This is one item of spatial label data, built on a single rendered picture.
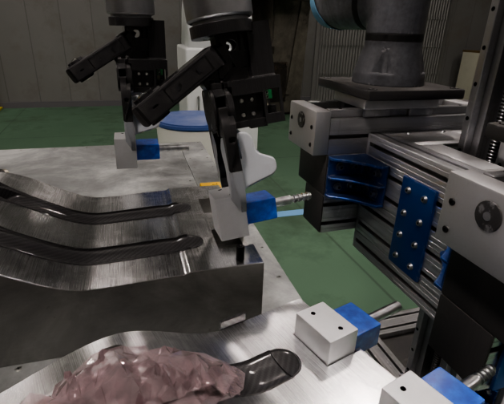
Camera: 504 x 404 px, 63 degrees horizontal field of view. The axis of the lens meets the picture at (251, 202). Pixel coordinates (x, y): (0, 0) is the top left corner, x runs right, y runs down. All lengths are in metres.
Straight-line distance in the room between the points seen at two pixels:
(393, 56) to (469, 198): 0.46
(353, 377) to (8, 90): 6.49
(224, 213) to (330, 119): 0.41
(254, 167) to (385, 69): 0.50
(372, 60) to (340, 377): 0.67
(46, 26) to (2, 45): 0.61
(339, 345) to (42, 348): 0.31
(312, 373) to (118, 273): 0.23
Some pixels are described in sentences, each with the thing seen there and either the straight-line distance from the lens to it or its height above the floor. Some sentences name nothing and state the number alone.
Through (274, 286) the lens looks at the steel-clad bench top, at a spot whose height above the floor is 0.80.
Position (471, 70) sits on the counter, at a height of 0.55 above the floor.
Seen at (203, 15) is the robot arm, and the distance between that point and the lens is 0.47.
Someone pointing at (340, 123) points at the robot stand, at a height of 0.97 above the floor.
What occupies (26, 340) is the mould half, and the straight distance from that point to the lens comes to 0.51.
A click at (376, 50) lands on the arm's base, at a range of 0.92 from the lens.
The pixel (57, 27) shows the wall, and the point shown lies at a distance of 6.53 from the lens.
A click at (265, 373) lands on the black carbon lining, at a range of 0.41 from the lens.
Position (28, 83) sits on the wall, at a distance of 6.65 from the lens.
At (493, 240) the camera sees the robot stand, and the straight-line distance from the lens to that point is 0.50.
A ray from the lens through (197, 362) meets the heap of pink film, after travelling 0.35.
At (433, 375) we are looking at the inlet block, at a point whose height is 0.87.
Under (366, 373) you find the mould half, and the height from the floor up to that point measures 0.85.
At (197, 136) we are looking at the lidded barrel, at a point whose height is 0.54.
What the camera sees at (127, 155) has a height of 0.93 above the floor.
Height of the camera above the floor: 1.14
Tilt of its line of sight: 23 degrees down
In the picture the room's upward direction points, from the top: 2 degrees clockwise
